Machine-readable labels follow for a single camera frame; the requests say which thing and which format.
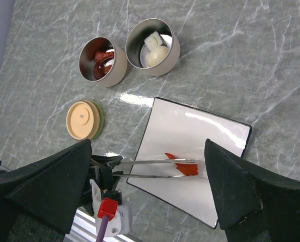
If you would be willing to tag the sushi roll piece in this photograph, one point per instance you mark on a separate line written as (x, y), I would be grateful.
(153, 40)

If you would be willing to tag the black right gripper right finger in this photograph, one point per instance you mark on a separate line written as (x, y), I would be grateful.
(252, 203)

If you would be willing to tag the steel bowl near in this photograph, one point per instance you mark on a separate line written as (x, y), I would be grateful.
(107, 74)

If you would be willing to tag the orange shrimp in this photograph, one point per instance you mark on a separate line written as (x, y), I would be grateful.
(187, 169)

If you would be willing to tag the red bacon strip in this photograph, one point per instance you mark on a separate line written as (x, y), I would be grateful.
(101, 57)

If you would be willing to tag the green round lunch box lid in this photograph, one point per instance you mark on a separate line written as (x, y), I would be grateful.
(102, 119)

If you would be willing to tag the white square plate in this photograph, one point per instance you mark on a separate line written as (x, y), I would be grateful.
(182, 130)

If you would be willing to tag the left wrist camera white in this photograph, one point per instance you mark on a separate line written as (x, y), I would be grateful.
(111, 219)

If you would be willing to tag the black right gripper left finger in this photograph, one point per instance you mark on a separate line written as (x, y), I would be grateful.
(38, 202)

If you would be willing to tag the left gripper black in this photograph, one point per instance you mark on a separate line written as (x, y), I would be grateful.
(101, 171)

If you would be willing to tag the white round bun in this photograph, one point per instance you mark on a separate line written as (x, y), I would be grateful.
(156, 55)

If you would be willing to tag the metal serving tongs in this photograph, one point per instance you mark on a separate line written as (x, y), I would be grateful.
(153, 168)

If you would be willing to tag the beige round lunch box lid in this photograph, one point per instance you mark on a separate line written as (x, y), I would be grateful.
(82, 120)

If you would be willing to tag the steel bowl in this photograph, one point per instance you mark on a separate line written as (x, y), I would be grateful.
(107, 74)
(136, 51)

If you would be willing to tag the steel bowl far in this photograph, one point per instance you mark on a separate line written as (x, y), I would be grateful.
(136, 51)

